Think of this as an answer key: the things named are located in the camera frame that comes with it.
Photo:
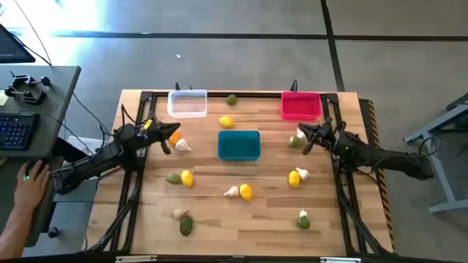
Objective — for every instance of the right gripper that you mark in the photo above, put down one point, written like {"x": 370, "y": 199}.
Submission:
{"x": 325, "y": 134}

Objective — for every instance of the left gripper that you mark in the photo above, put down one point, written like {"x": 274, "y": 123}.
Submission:
{"x": 151, "y": 134}

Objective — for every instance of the orange-yellow lemon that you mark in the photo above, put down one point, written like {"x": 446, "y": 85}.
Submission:
{"x": 174, "y": 139}

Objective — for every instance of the yellow lemon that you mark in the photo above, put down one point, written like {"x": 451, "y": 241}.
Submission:
{"x": 246, "y": 192}
{"x": 294, "y": 179}
{"x": 187, "y": 178}
{"x": 226, "y": 121}

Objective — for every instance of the large green avocado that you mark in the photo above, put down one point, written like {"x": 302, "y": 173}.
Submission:
{"x": 186, "y": 225}

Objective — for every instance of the person's forearm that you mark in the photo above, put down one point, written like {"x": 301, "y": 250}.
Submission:
{"x": 12, "y": 233}

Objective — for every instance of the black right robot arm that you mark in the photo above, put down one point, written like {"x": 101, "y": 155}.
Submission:
{"x": 384, "y": 157}

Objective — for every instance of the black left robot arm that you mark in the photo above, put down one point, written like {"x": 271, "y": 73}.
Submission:
{"x": 106, "y": 153}

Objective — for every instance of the yellow gripper tag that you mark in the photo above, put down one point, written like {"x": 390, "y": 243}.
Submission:
{"x": 148, "y": 124}

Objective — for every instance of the pink plastic basket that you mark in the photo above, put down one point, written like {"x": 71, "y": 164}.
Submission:
{"x": 300, "y": 106}

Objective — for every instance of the clear plastic basket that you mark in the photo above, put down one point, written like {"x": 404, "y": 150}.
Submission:
{"x": 186, "y": 104}

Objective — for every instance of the teal plastic basket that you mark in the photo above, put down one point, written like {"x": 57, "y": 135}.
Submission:
{"x": 239, "y": 146}

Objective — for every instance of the white paper sheet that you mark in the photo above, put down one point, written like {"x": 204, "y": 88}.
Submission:
{"x": 86, "y": 143}

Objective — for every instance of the black desk foot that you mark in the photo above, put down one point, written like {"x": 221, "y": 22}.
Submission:
{"x": 64, "y": 148}

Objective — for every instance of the grey desk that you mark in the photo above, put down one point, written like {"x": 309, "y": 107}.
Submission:
{"x": 55, "y": 95}

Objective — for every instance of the black screw clamp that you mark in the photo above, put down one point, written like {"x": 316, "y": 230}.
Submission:
{"x": 25, "y": 79}
{"x": 27, "y": 96}

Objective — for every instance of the person's hand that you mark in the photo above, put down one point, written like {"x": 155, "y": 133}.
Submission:
{"x": 31, "y": 190}

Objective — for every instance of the black computer mouse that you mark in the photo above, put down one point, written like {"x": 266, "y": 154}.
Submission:
{"x": 26, "y": 178}

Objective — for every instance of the black backlit keyboard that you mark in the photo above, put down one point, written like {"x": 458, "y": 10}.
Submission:
{"x": 16, "y": 130}

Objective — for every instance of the black round knob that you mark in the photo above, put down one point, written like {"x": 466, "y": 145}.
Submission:
{"x": 53, "y": 232}

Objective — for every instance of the black computer monitor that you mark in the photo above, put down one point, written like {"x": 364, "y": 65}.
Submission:
{"x": 12, "y": 47}

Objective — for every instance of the black metal table frame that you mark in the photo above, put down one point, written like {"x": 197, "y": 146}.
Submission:
{"x": 256, "y": 94}

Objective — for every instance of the silver metal bracket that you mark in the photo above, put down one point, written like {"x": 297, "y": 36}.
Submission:
{"x": 135, "y": 258}
{"x": 340, "y": 260}

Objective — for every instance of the grey metal cart frame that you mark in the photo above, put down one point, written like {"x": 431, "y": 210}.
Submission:
{"x": 444, "y": 175}

